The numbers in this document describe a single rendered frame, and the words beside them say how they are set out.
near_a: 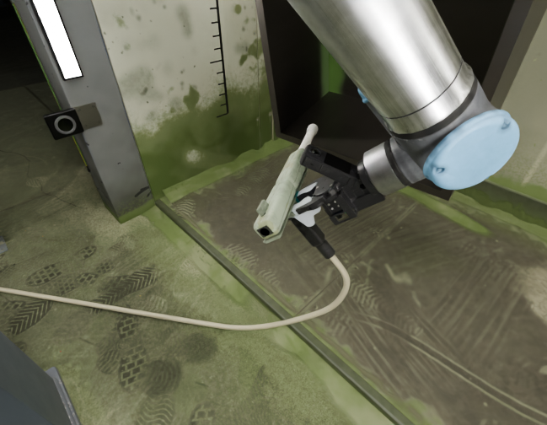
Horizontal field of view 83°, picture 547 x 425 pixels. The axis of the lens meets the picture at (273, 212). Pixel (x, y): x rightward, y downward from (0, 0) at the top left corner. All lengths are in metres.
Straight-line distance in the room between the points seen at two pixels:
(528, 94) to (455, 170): 1.46
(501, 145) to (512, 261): 1.19
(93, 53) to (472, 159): 1.21
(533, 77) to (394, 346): 1.30
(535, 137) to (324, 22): 1.54
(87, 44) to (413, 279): 1.40
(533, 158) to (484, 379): 0.98
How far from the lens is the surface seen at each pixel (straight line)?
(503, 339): 1.28
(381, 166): 0.57
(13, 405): 0.84
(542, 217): 1.76
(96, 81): 1.35
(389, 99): 0.32
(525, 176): 1.74
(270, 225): 0.58
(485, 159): 0.38
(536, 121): 1.78
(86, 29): 1.32
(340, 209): 0.64
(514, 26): 0.73
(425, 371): 1.10
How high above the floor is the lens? 0.98
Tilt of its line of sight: 40 degrees down
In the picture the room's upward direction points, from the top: straight up
